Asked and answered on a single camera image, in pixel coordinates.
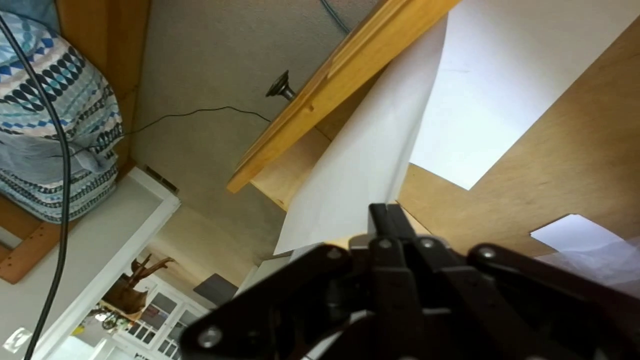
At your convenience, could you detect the brown antler figurine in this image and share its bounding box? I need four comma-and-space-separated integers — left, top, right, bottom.
102, 253, 177, 317

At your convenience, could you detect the large open wooden drawer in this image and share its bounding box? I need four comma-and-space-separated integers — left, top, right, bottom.
223, 0, 640, 303

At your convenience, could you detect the white glass door cabinet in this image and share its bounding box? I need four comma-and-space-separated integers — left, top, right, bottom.
66, 278, 223, 360

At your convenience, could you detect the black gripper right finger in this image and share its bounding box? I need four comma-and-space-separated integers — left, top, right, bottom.
387, 203, 461, 277

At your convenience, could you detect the white door frame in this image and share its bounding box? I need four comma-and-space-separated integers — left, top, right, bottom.
0, 166, 182, 360

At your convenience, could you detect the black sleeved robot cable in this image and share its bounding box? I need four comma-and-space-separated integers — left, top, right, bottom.
0, 13, 73, 360

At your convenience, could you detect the brown wooden bed frame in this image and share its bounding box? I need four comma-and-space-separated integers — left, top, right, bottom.
0, 0, 151, 287

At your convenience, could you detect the white paper sheet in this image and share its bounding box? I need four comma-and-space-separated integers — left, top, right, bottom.
272, 0, 640, 259

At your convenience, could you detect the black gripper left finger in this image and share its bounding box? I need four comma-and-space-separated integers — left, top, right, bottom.
348, 203, 395, 268

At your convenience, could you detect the black drawer knob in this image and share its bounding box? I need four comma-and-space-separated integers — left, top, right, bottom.
263, 69, 299, 102

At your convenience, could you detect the blue cable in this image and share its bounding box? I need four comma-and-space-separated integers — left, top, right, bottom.
317, 0, 351, 36

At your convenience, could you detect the thin black cable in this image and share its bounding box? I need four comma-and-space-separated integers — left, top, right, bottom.
123, 102, 276, 141

